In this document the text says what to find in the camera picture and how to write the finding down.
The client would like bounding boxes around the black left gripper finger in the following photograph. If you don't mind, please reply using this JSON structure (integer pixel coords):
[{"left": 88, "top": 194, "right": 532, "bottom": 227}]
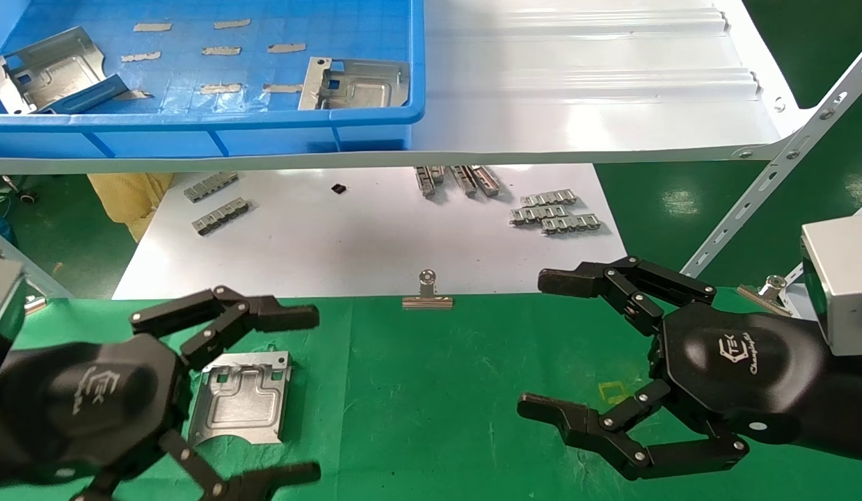
[
  {"left": 72, "top": 429, "right": 322, "bottom": 501},
  {"left": 129, "top": 285, "right": 321, "bottom": 372}
]

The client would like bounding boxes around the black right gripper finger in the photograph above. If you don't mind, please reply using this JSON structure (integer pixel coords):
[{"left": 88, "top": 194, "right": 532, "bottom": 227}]
[
  {"left": 518, "top": 379, "right": 749, "bottom": 481},
  {"left": 537, "top": 255, "right": 717, "bottom": 336}
]

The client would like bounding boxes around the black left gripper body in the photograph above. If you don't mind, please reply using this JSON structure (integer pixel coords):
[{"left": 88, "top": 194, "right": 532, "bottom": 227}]
[{"left": 0, "top": 334, "right": 193, "bottom": 485}]

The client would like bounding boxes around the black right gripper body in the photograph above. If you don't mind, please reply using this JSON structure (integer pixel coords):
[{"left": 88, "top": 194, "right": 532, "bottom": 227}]
[{"left": 650, "top": 303, "right": 832, "bottom": 447}]

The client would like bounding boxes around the stamped sheet metal bracket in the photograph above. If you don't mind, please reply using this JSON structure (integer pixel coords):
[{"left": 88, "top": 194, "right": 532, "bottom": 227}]
[
  {"left": 188, "top": 351, "right": 293, "bottom": 448},
  {"left": 0, "top": 26, "right": 108, "bottom": 115},
  {"left": 298, "top": 57, "right": 410, "bottom": 111}
]

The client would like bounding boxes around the small grey metal clip strip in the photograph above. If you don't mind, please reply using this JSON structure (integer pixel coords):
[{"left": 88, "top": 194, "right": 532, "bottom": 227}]
[
  {"left": 184, "top": 172, "right": 239, "bottom": 203},
  {"left": 520, "top": 189, "right": 578, "bottom": 207},
  {"left": 541, "top": 214, "right": 602, "bottom": 235},
  {"left": 193, "top": 198, "right": 251, "bottom": 236},
  {"left": 510, "top": 204, "right": 568, "bottom": 226},
  {"left": 415, "top": 166, "right": 446, "bottom": 198},
  {"left": 450, "top": 165, "right": 477, "bottom": 197},
  {"left": 470, "top": 165, "right": 502, "bottom": 197}
]

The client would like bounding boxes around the yellow plastic bag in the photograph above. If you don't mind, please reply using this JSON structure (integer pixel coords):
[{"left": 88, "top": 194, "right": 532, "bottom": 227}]
[{"left": 88, "top": 173, "right": 175, "bottom": 242}]

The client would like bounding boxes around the green table cloth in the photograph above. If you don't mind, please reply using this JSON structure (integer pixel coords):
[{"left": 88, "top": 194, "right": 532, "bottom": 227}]
[{"left": 0, "top": 287, "right": 862, "bottom": 501}]

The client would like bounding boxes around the white metal shelf board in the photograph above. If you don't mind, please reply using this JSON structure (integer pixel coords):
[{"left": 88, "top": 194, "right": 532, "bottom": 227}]
[{"left": 0, "top": 0, "right": 815, "bottom": 175}]

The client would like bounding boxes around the blue plastic bin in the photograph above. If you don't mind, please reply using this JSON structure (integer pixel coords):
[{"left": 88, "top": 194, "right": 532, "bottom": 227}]
[{"left": 0, "top": 0, "right": 426, "bottom": 159}]

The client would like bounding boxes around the white perforated angle bar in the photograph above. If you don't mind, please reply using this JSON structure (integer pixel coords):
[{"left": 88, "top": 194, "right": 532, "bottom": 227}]
[{"left": 681, "top": 36, "right": 862, "bottom": 279}]

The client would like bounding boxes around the black caster wheel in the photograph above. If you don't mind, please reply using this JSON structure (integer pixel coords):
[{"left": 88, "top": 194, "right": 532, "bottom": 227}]
[{"left": 1, "top": 174, "right": 39, "bottom": 207}]

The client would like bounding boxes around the grey metal frame bar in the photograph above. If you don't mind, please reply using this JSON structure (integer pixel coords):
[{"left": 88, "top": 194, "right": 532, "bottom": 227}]
[{"left": 0, "top": 226, "right": 74, "bottom": 300}]

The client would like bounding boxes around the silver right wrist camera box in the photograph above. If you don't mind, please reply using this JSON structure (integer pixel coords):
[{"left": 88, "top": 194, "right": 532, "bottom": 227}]
[{"left": 801, "top": 214, "right": 862, "bottom": 357}]

